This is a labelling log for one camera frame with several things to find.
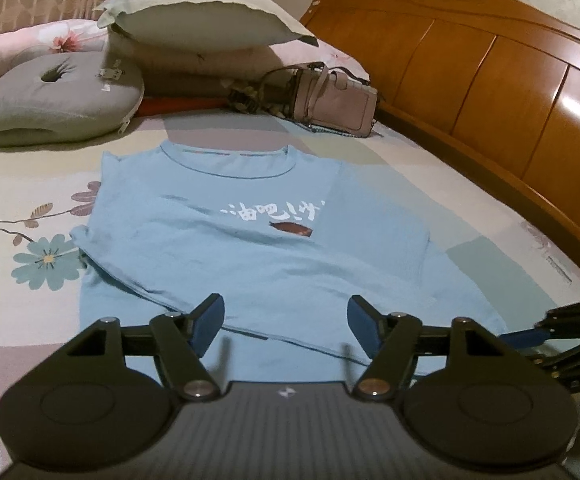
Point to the cream and green pillow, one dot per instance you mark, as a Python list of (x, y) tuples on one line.
[(195, 15)]

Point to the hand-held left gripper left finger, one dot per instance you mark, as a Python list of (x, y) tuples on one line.
[(209, 325)]

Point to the pink floral quilt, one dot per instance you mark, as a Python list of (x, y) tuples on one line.
[(20, 42)]

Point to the grey round cushion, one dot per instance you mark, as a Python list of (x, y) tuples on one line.
[(45, 105)]

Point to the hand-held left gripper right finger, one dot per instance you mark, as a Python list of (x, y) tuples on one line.
[(364, 327)]

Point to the orange-red cloth roll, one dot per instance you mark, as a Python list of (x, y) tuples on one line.
[(180, 106)]

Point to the light blue long-sleeve shirt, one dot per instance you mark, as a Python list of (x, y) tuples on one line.
[(245, 270)]

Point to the wooden headboard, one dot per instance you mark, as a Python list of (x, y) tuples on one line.
[(469, 60)]

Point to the patterned scarf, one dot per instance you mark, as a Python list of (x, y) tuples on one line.
[(250, 101)]

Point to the pink handbag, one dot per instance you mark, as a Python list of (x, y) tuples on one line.
[(340, 107)]

